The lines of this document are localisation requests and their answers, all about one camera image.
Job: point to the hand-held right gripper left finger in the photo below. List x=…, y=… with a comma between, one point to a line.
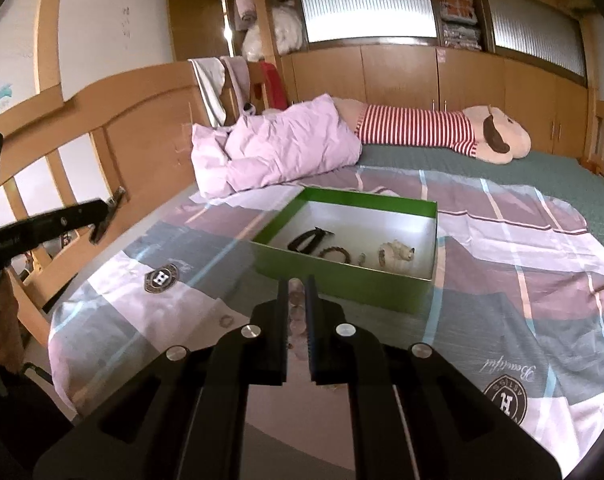
x=274, y=350

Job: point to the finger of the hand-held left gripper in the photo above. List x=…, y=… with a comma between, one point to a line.
x=82, y=217

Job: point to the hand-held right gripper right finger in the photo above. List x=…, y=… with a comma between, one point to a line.
x=322, y=350

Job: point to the green cardboard box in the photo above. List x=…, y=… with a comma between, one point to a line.
x=342, y=280

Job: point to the black wristband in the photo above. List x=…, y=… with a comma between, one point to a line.
x=307, y=238

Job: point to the white wrist watch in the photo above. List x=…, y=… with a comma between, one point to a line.
x=399, y=252

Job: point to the person's left hand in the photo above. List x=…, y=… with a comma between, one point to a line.
x=7, y=330

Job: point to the wooden bed headboard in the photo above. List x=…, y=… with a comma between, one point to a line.
x=132, y=120

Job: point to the grey white hanging garment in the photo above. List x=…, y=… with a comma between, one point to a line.
x=207, y=90

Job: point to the plaid bedsheet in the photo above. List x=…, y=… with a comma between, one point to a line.
x=481, y=270

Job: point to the small black white toy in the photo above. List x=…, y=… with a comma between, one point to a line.
x=248, y=108

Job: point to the pink grey hanging garment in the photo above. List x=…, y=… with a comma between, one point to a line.
x=238, y=85

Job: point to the pink quilt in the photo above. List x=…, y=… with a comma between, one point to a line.
x=282, y=145

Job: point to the red cloth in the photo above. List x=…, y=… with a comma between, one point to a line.
x=273, y=85

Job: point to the wooden wardrobe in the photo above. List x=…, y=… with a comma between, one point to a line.
x=192, y=5

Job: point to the striped shirt plush doll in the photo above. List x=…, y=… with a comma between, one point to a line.
x=416, y=127

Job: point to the pink hanging cloth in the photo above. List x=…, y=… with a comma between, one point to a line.
x=244, y=5

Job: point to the white stuffed bags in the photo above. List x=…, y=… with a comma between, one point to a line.
x=282, y=30

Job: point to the pink sticker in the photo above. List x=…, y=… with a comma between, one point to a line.
x=441, y=55

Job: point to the wide frosted glass window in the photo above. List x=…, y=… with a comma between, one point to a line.
x=366, y=7

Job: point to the stack of folded clothes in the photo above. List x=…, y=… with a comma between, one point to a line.
x=456, y=20

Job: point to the narrow frosted glass window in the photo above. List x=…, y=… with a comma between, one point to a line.
x=536, y=30

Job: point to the wooden wall cabinets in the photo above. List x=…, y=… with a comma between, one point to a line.
x=396, y=75

